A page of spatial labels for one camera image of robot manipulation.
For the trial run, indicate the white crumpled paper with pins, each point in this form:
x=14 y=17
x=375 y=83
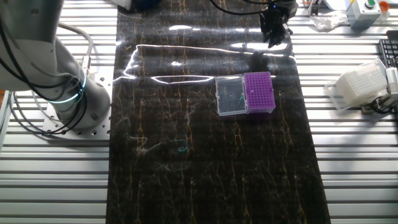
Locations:
x=326 y=21

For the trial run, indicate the purple pipette tip holder box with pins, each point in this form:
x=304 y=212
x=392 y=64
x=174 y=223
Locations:
x=259 y=93

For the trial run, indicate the grey green button box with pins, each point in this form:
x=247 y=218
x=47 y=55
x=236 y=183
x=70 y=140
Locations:
x=363 y=14

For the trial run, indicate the orange capped white object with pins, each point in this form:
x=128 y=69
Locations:
x=384 y=5

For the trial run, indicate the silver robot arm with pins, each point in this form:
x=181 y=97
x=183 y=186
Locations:
x=31 y=56

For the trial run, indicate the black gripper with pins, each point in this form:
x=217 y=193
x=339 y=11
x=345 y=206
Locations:
x=276 y=14

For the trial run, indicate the black keyboard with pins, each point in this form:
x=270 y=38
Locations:
x=390 y=51

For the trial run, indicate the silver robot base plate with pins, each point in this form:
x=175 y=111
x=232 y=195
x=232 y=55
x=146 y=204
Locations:
x=102 y=81

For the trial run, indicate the dark marble pattern mat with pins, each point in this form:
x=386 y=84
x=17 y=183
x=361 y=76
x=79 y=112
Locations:
x=186 y=171

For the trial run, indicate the white pipette tip box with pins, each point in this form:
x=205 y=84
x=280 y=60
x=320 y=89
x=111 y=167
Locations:
x=360 y=84

